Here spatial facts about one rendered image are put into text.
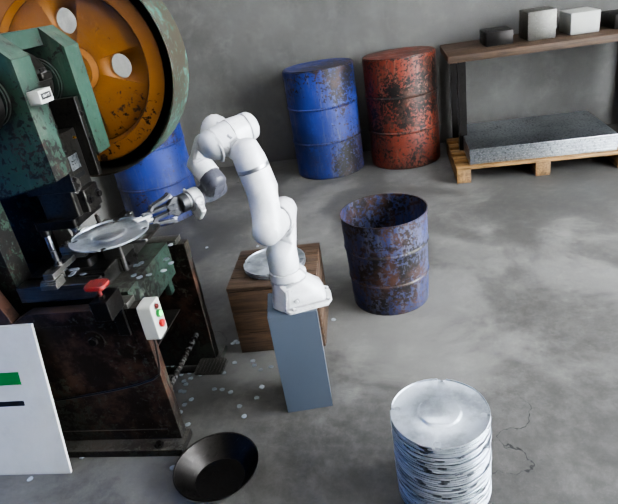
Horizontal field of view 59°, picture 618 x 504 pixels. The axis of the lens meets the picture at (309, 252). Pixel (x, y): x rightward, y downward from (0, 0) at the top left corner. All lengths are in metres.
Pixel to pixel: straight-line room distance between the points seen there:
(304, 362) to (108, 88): 1.31
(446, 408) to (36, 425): 1.47
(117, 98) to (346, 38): 3.02
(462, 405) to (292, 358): 0.67
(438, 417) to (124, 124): 1.62
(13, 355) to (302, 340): 1.03
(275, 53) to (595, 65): 2.70
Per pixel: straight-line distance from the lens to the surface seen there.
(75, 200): 2.07
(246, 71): 5.23
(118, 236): 2.10
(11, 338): 2.22
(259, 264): 2.56
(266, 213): 1.81
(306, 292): 1.98
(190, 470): 2.14
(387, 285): 2.62
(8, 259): 2.19
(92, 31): 2.36
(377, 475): 2.00
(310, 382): 2.17
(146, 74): 2.30
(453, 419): 1.72
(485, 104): 5.22
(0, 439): 2.47
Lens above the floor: 1.51
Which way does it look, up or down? 26 degrees down
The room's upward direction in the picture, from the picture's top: 10 degrees counter-clockwise
